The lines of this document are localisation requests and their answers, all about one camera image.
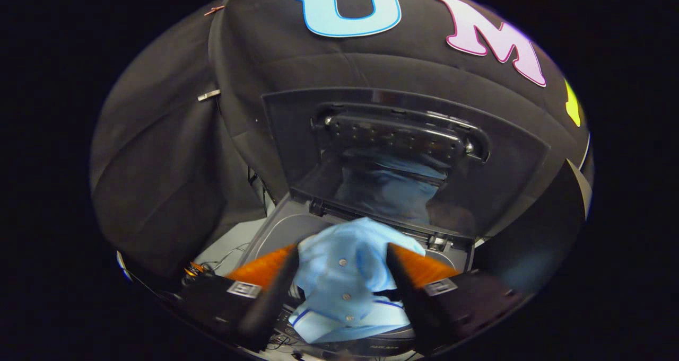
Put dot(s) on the copper clothespin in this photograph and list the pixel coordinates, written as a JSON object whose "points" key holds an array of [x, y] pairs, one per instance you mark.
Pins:
{"points": [[214, 10]]}

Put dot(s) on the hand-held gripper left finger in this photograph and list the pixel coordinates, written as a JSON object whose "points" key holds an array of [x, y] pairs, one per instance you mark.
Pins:
{"points": [[278, 292]]}

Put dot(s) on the silver clothespin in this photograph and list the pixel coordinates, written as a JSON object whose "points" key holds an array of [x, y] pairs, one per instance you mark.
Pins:
{"points": [[209, 94]]}

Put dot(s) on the small orange connector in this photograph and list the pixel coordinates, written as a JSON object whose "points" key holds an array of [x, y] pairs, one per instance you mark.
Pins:
{"points": [[192, 270]]}

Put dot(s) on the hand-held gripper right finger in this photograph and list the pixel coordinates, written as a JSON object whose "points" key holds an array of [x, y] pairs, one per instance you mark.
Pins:
{"points": [[408, 292]]}

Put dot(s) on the dark washing machine lid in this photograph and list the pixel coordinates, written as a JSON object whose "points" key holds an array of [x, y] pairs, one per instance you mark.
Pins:
{"points": [[509, 165]]}

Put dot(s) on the light blue button shirt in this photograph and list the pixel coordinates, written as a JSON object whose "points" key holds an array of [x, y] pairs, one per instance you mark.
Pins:
{"points": [[345, 276]]}

